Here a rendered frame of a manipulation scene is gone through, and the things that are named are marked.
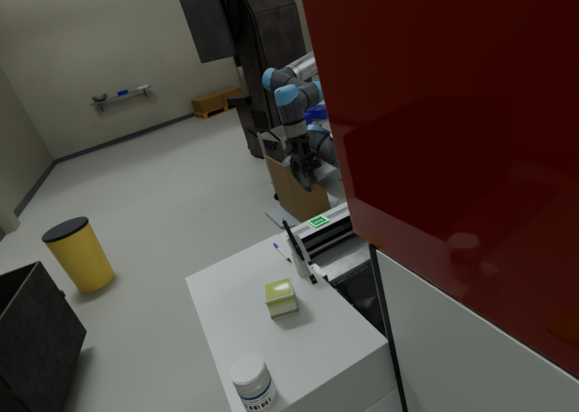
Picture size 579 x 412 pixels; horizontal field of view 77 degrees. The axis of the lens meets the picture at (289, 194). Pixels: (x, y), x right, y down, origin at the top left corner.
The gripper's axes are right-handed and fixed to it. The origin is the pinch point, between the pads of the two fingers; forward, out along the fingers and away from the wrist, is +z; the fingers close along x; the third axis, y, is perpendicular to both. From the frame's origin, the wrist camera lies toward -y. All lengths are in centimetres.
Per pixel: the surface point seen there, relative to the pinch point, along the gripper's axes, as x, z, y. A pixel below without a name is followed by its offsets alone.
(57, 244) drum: -138, 56, -219
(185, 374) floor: -74, 110, -72
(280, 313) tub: -30.8, 11.9, 36.0
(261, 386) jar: -43, 7, 57
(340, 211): 10.3, 14.4, -0.2
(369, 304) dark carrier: -8.1, 20.3, 40.3
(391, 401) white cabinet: -17, 31, 58
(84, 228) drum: -116, 55, -226
